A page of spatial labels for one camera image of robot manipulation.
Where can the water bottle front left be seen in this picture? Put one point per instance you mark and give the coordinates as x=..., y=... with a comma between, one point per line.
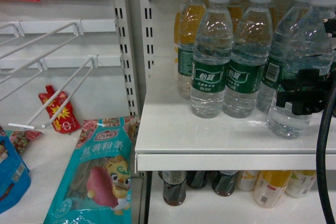
x=212, y=47

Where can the water bottle behind right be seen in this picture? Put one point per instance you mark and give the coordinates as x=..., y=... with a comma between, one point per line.
x=273, y=68

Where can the white shelf with water bottles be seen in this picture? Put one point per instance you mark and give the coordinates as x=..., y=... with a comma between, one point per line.
x=171, y=137

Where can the floral snack bag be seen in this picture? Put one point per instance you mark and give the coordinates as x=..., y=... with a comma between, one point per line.
x=21, y=139

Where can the water bottle green label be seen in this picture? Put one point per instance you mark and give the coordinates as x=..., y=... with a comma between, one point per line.
x=307, y=47

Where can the teal sweet potato noodle bag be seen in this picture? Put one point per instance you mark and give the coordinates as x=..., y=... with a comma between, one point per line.
x=96, y=186

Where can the white wire display hook upper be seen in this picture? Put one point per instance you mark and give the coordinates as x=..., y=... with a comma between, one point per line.
x=27, y=44

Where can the white juice bottle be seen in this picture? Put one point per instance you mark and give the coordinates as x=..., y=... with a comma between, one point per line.
x=246, y=179
x=300, y=183

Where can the orange juice bottle rear left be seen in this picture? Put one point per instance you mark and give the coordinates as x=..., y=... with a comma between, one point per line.
x=190, y=18

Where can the dark tea bottle left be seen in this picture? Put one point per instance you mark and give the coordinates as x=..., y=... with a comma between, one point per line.
x=174, y=188

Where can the blue snack bag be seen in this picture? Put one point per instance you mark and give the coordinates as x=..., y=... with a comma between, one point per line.
x=15, y=179

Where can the white juice bottle lower right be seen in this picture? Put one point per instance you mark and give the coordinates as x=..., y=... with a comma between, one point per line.
x=300, y=183

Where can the dark tea bottle right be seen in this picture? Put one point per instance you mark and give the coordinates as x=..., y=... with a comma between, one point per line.
x=224, y=182

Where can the orange juice bottle rear middle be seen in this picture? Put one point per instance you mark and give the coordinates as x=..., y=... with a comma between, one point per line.
x=236, y=10

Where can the orange juice bottle lower shelf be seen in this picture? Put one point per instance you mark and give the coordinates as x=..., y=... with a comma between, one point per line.
x=270, y=186

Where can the white perforated shelf upright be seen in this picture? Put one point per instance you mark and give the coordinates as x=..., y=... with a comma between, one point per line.
x=134, y=27

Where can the orange juice bottle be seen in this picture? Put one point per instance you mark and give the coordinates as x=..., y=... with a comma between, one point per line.
x=190, y=18
x=236, y=10

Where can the white juice bottle lower left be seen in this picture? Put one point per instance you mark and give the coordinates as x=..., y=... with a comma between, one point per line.
x=246, y=179

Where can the water bottle front middle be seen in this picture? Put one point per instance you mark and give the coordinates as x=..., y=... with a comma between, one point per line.
x=252, y=40

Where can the dark tea bottle middle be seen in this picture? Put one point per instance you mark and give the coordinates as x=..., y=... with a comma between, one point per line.
x=196, y=179

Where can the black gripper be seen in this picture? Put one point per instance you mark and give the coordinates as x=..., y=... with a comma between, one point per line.
x=307, y=93

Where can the dark tea bottle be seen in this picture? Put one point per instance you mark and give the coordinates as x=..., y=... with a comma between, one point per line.
x=224, y=182
x=196, y=179
x=174, y=188

